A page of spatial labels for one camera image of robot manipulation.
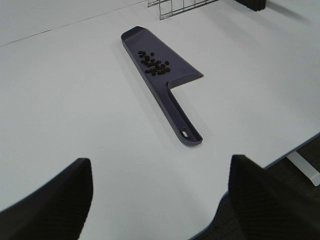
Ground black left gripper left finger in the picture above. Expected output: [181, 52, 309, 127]
[0, 158, 94, 240]

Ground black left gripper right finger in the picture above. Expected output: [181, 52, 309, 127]
[228, 155, 320, 240]

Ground pile of coffee beans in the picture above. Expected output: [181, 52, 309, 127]
[137, 50, 172, 76]

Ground grey plastic dustpan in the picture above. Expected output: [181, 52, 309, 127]
[121, 26, 203, 146]

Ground grey hand brush black bristles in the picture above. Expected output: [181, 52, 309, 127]
[236, 0, 267, 12]

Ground white table leg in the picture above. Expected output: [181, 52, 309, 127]
[286, 151, 320, 187]

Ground metal wire dish rack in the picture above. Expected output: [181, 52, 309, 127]
[147, 0, 216, 21]

